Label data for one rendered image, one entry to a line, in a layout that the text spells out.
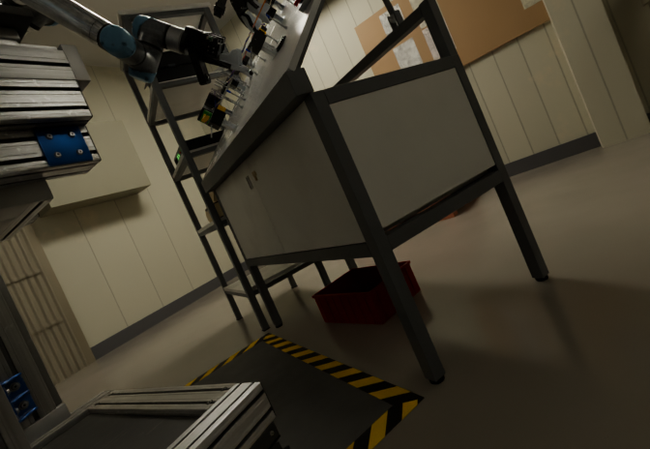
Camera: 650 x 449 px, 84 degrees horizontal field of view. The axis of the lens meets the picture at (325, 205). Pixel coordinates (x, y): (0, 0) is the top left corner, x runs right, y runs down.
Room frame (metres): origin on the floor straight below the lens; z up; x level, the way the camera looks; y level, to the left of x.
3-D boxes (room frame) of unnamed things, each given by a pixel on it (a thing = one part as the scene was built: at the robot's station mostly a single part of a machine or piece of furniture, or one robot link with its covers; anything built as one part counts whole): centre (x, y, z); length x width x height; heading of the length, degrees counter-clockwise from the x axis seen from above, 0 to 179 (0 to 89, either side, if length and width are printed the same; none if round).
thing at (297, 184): (1.16, 0.07, 0.60); 0.55 x 0.03 x 0.39; 30
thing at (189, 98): (2.30, 0.51, 0.92); 0.61 x 0.50 x 1.85; 30
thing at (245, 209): (1.64, 0.35, 0.60); 0.55 x 0.02 x 0.39; 30
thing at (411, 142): (1.55, -0.05, 0.60); 1.17 x 0.58 x 0.40; 30
